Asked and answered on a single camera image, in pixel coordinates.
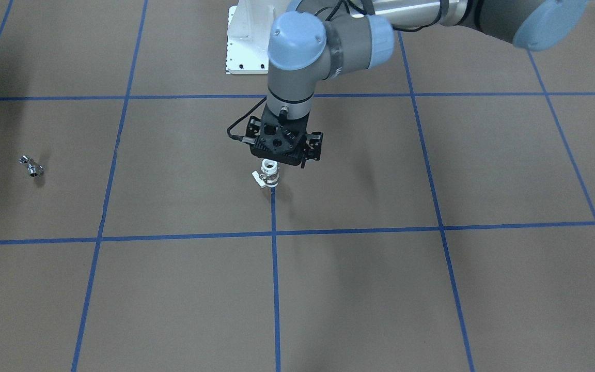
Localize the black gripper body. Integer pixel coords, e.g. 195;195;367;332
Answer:
246;116;323;168

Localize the white PPR valve with handle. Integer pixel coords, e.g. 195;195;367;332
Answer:
252;159;279;188

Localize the chrome threaded pipe fitting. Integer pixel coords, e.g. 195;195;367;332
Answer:
19;156;44;177

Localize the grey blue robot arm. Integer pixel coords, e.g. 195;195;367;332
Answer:
229;1;587;166

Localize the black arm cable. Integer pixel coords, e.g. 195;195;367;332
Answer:
226;96;267;143

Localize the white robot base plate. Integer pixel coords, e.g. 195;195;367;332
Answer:
225;1;290;74

